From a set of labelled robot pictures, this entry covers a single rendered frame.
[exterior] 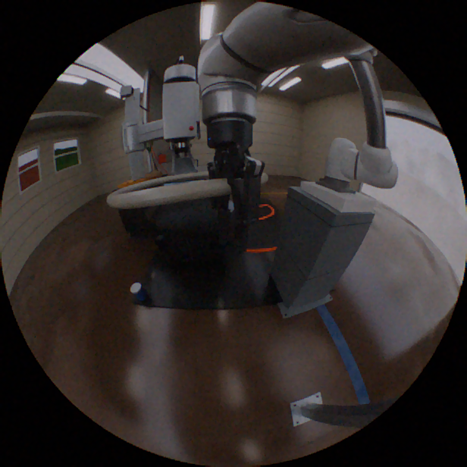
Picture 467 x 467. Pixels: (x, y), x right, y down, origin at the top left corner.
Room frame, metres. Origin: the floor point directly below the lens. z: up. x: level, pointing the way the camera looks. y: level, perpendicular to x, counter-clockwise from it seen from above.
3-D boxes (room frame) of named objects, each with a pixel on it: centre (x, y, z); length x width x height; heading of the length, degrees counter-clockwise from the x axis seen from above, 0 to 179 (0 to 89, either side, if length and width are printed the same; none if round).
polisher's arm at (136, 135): (1.65, 1.07, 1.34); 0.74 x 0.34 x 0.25; 89
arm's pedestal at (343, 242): (0.64, -0.57, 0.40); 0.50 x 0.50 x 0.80; 10
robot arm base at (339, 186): (0.66, -0.56, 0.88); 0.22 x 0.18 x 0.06; 13
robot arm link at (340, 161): (0.64, -0.57, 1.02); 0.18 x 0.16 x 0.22; 32
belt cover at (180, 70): (1.35, 0.51, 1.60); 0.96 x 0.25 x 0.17; 21
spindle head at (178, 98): (1.10, 0.41, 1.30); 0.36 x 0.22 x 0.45; 21
